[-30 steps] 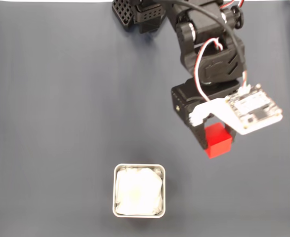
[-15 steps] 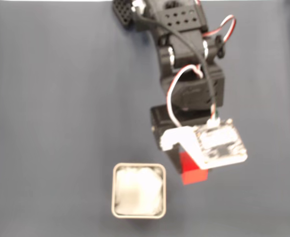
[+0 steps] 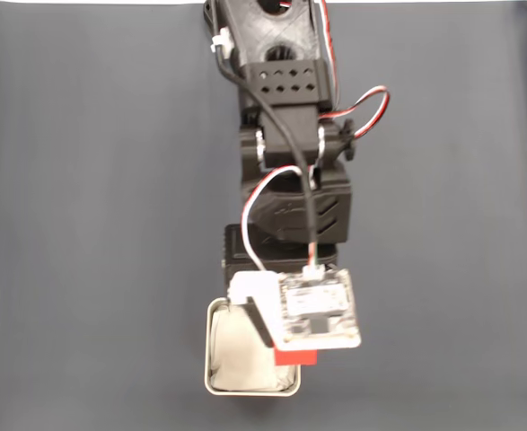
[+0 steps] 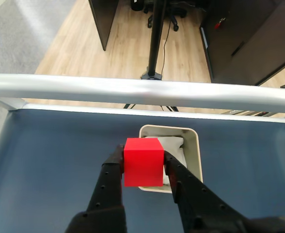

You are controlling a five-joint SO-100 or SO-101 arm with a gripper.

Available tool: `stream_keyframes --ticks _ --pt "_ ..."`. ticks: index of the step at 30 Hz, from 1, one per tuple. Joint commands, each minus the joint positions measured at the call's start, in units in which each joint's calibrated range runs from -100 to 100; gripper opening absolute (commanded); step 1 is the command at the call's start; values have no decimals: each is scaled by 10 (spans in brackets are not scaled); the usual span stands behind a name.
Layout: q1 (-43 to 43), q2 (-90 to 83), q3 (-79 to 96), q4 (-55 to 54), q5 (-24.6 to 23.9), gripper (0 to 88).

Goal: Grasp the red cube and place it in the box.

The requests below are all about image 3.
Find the red cube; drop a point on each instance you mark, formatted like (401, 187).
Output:
(294, 357)

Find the white square box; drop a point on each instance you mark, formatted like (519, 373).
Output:
(208, 350)

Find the white crumpled cloth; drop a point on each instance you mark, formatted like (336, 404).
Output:
(240, 354)

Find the blue-grey table mat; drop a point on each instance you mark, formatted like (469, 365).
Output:
(88, 202)

